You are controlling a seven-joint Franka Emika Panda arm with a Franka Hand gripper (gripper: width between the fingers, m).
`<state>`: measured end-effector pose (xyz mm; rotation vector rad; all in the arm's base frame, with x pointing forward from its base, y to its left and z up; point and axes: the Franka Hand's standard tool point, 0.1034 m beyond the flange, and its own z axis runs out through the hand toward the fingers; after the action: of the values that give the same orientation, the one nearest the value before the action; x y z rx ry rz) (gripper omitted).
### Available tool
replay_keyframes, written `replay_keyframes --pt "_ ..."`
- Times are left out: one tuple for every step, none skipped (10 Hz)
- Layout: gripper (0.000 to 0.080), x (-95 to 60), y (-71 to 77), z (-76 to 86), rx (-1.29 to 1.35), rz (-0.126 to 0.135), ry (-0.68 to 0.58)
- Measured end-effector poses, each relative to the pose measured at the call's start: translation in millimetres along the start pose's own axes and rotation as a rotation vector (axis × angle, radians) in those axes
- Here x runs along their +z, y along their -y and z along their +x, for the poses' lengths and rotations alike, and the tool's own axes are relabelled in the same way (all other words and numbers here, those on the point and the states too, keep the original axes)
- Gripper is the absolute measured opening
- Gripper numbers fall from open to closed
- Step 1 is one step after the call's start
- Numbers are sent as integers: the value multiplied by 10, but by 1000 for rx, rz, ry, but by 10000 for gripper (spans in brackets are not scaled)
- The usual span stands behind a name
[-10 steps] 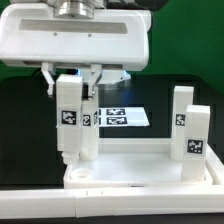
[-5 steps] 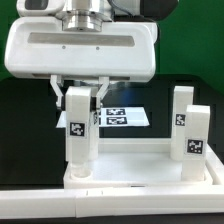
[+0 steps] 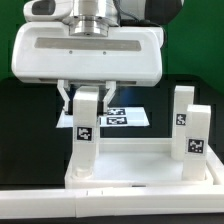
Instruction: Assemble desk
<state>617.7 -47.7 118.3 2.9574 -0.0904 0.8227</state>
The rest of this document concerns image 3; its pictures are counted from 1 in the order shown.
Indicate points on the white paper marker sheet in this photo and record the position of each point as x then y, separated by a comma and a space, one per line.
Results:
125, 117

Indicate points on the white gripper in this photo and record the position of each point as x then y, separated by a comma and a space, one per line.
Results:
45, 52

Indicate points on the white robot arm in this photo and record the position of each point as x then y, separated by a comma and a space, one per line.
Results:
96, 17

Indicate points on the white desk top tray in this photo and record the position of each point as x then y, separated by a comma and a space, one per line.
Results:
134, 162

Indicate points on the white L-shaped fence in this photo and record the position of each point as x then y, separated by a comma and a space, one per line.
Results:
118, 201

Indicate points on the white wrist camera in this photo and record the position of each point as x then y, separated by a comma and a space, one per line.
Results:
47, 10

